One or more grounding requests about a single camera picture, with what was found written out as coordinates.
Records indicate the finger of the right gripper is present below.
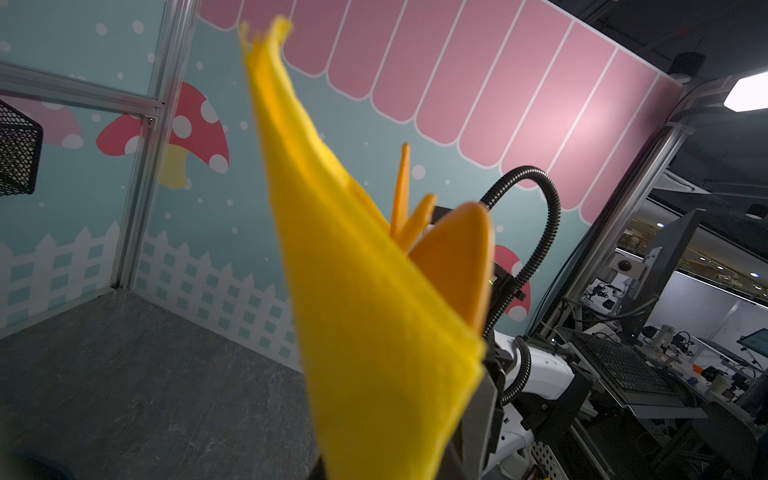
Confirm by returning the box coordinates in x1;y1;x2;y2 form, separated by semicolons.
437;373;498;480

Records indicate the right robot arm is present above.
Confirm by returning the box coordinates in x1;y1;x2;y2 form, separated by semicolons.
436;166;591;479

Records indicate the black mesh wall basket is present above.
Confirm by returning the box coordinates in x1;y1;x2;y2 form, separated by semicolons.
0;101;44;196

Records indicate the orange plastic fork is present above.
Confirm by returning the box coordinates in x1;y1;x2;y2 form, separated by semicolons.
391;193;438;252

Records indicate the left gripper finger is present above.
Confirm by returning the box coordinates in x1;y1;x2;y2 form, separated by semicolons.
307;457;327;480

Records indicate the black keyboard on tray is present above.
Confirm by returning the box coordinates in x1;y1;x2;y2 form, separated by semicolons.
569;333;684;407

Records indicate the white perforated storage bin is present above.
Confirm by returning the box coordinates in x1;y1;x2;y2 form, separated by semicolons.
530;442;570;480

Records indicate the orange plastic spoon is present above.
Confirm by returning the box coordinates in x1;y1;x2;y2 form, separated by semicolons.
409;202;495;336

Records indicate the orange plastic knife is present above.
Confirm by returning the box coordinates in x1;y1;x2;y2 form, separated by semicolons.
390;143;411;238

